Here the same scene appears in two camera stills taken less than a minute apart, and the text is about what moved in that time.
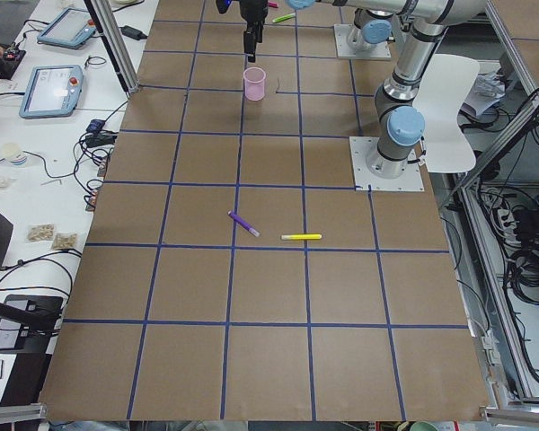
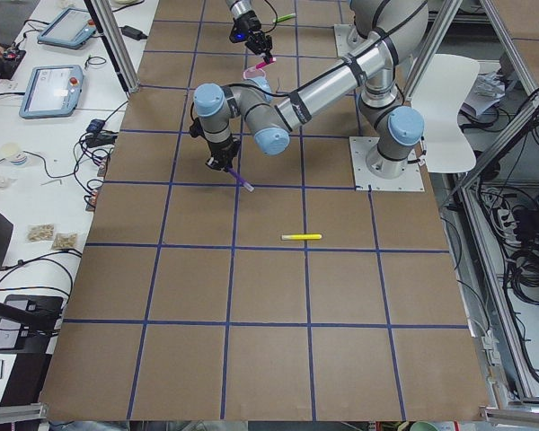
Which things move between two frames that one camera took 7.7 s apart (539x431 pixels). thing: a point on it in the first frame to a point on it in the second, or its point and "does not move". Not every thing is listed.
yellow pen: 301,236 does not move
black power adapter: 133,32 does not move
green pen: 284,18 does not move
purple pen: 243,224 to 244,183
